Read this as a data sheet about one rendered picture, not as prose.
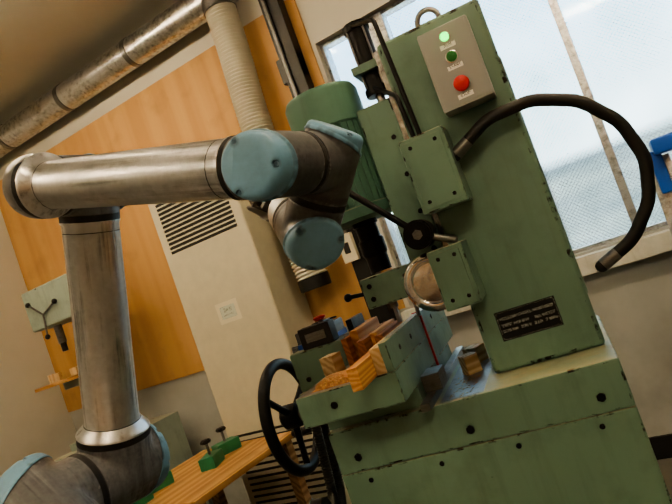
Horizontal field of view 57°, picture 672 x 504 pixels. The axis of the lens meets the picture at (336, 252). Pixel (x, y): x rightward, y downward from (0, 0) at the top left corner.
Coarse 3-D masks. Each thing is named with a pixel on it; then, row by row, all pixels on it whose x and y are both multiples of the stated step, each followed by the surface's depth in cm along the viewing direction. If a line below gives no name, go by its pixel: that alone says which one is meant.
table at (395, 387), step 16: (432, 336) 146; (448, 336) 162; (416, 352) 129; (400, 368) 115; (416, 368) 125; (384, 384) 113; (400, 384) 112; (416, 384) 121; (304, 400) 118; (320, 400) 117; (336, 400) 116; (352, 400) 115; (368, 400) 114; (384, 400) 113; (400, 400) 112; (304, 416) 118; (320, 416) 117; (336, 416) 116; (352, 416) 116
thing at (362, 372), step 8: (368, 352) 118; (360, 360) 111; (368, 360) 112; (352, 368) 105; (360, 368) 107; (368, 368) 110; (352, 376) 105; (360, 376) 105; (368, 376) 109; (376, 376) 113; (352, 384) 105; (360, 384) 105; (368, 384) 108
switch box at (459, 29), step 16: (464, 16) 116; (432, 32) 118; (448, 32) 117; (464, 32) 117; (432, 48) 119; (448, 48) 118; (464, 48) 117; (432, 64) 119; (448, 64) 118; (464, 64) 117; (480, 64) 116; (432, 80) 119; (448, 80) 118; (480, 80) 116; (448, 96) 118; (480, 96) 117; (448, 112) 119
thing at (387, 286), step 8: (384, 272) 139; (392, 272) 138; (400, 272) 138; (368, 280) 140; (376, 280) 140; (384, 280) 139; (392, 280) 139; (400, 280) 138; (368, 288) 140; (376, 288) 140; (384, 288) 139; (392, 288) 139; (400, 288) 138; (368, 296) 141; (376, 296) 140; (384, 296) 139; (392, 296) 139; (400, 296) 138; (368, 304) 141; (376, 304) 140; (384, 304) 140; (392, 304) 142
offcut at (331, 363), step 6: (330, 354) 134; (336, 354) 133; (324, 360) 132; (330, 360) 131; (336, 360) 132; (342, 360) 134; (324, 366) 132; (330, 366) 132; (336, 366) 132; (342, 366) 134; (324, 372) 132; (330, 372) 132
